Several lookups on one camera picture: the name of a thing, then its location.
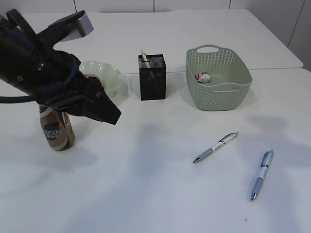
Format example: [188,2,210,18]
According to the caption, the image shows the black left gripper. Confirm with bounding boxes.
[0,33,121,125]

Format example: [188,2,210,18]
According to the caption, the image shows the brown Nescafe coffee bottle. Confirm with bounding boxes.
[39,105,75,151]

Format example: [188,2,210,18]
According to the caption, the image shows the cream white ballpoint pen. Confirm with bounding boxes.
[140,50,150,68]

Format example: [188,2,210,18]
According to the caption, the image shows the pink paper ball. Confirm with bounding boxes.
[194,72,206,80]

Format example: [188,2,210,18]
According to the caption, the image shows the grey paper ball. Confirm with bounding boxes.
[197,73,211,83]

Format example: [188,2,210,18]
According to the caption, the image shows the sugared bread roll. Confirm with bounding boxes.
[85,74,101,81]

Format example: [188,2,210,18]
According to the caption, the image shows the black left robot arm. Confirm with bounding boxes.
[0,9,121,125]

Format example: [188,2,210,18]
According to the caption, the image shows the green wavy glass plate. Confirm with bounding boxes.
[79,61,121,99]

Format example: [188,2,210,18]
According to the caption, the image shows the black square pen holder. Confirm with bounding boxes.
[138,54,166,101]

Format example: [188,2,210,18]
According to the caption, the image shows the green plastic woven basket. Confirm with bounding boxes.
[186,45,252,111]

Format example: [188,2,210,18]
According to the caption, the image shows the grey white ballpoint pen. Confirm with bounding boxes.
[193,132,240,164]

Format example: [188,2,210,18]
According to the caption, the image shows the blue white ballpoint pen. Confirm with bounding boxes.
[250,149,274,202]

